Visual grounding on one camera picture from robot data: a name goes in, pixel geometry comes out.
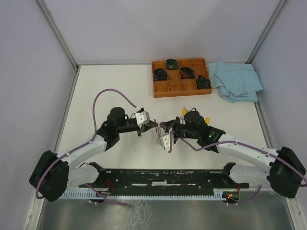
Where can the dark rolled cloth green pattern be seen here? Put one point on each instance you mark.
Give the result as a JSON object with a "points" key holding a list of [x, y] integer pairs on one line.
{"points": [[202, 82]]}

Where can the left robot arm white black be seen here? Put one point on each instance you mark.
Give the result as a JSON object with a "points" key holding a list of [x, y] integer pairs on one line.
{"points": [[56, 172]]}

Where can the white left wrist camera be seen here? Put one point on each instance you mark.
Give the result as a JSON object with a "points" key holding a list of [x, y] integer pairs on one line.
{"points": [[142, 117]]}

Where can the dark rolled cloth yellow pattern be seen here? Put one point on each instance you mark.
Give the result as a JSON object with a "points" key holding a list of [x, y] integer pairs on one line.
{"points": [[172, 64]]}

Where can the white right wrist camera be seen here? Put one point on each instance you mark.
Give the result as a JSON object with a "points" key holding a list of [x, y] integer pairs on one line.
{"points": [[167, 141]]}

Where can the dark rolled cloth orange pattern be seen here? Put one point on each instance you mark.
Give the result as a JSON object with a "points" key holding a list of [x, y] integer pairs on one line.
{"points": [[187, 73]]}

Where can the aluminium frame post left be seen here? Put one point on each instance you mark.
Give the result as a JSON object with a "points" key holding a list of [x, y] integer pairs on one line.
{"points": [[56, 32]]}

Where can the light blue cable duct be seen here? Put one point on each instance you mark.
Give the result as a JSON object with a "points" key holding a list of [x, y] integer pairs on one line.
{"points": [[91, 195]]}

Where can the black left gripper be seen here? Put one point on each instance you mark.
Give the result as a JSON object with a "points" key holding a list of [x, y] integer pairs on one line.
{"points": [[147, 126]]}

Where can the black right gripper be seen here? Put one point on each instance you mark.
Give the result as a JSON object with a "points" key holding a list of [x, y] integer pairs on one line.
{"points": [[171, 123]]}

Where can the aluminium frame post right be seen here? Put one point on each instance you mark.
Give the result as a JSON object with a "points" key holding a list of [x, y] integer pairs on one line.
{"points": [[266, 31]]}

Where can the dark rolled cloth grey pattern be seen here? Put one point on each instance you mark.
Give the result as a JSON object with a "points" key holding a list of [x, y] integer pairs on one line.
{"points": [[160, 74]]}

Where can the wooden compartment tray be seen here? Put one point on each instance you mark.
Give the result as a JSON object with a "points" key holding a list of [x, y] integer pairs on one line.
{"points": [[176, 86]]}

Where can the aluminium frame post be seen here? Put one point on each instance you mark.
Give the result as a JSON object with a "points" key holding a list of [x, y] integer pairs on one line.
{"points": [[56, 32], [266, 31]]}

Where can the metal key organizer red handle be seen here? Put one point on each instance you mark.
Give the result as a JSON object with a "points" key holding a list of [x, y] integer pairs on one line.
{"points": [[158, 131]]}

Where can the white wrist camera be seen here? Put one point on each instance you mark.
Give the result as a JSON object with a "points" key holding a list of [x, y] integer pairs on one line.
{"points": [[142, 117], [167, 141]]}

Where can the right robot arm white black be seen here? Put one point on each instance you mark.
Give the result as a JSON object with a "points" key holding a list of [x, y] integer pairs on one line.
{"points": [[281, 170]]}

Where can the light blue cloth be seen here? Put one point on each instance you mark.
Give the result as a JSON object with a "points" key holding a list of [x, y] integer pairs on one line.
{"points": [[235, 82]]}

